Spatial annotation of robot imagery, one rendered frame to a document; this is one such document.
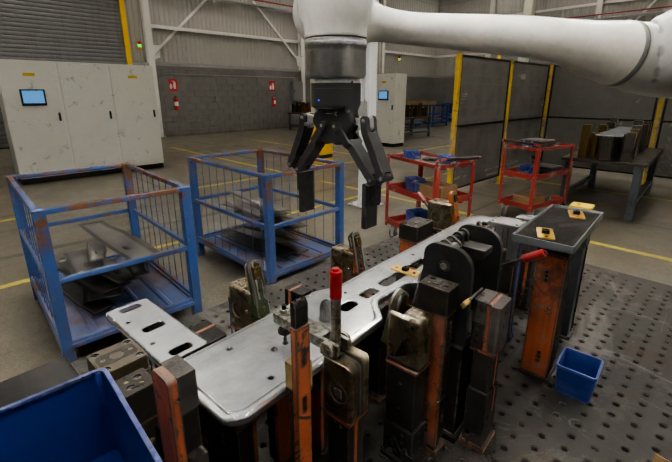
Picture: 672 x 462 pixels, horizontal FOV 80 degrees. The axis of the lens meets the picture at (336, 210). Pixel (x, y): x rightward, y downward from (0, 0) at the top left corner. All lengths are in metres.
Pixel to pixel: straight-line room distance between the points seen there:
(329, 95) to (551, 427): 0.99
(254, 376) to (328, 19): 0.61
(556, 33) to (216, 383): 0.80
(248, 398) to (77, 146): 8.01
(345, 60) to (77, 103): 8.10
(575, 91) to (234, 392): 8.36
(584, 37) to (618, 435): 0.94
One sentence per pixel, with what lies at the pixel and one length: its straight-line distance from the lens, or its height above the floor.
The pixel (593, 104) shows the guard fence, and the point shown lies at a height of 1.29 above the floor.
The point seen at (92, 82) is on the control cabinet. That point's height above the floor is 1.67.
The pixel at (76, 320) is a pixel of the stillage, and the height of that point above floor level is 0.16.
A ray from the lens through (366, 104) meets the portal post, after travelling 5.28.
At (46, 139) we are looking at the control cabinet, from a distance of 8.51.
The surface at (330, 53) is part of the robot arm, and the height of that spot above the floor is 1.55.
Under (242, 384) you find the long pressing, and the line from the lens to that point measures 0.80.
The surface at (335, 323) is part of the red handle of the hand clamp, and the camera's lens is 0.73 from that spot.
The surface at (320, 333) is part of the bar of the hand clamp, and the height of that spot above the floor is 1.07.
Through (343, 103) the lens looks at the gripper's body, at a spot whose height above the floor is 1.49.
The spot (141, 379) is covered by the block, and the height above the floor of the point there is 1.08.
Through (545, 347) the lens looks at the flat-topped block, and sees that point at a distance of 1.33.
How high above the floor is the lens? 1.50
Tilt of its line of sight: 16 degrees down
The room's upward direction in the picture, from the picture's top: straight up
